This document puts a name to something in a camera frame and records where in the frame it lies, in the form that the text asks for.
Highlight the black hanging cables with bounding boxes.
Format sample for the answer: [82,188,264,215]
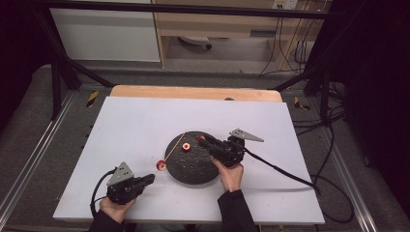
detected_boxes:
[259,9,318,76]

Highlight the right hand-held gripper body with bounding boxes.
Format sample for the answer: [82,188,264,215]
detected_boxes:
[212,128,265,169]

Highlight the white cabinet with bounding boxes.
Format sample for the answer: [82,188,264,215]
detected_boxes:
[49,7,161,63]

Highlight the black textured plate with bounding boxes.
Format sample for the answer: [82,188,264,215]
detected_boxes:
[164,130,220,187]

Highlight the white device under desk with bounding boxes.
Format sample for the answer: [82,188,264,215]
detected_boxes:
[178,35,214,50]

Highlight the hand-held gripper cable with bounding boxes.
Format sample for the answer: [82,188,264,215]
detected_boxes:
[244,148,356,224]
[89,167,118,218]

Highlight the dark curtain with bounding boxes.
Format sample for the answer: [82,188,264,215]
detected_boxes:
[0,0,54,131]
[322,0,410,211]

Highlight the left hand-held gripper cable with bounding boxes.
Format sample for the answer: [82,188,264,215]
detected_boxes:
[89,167,118,218]

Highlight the person's left hand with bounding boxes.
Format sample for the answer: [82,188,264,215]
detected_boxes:
[100,196,136,224]

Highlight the light wooden desk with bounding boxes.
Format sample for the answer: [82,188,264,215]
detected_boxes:
[150,0,325,70]

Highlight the black floor cable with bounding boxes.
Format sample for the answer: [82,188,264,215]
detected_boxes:
[291,81,349,187]

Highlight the aluminium floor rail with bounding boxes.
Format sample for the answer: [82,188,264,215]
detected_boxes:
[0,91,77,220]
[316,127,380,232]

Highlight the right hand-held gripper cable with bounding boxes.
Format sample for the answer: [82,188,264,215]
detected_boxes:
[244,148,356,224]

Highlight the yellow black floor tape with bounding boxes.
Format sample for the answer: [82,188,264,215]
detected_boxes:
[293,96,311,111]
[85,90,101,108]

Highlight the white power strip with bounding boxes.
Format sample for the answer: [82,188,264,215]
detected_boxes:
[272,0,300,11]

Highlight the thin wooden skewer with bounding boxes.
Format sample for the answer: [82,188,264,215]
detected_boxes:
[154,131,187,178]

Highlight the black metal frame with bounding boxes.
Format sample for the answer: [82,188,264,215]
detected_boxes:
[32,0,343,121]

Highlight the person's right hand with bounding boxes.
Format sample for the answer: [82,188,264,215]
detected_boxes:
[210,156,246,193]

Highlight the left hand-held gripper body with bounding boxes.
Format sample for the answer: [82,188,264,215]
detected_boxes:
[105,161,145,206]

